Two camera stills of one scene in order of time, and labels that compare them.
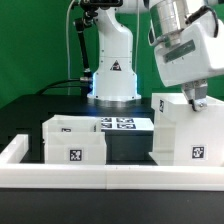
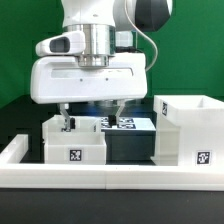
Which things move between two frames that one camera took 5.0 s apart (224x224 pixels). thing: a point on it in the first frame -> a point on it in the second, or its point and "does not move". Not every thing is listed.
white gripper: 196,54 -> 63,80
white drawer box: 70,124 does not move
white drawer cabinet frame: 184,136 does not move
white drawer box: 75,148 does not move
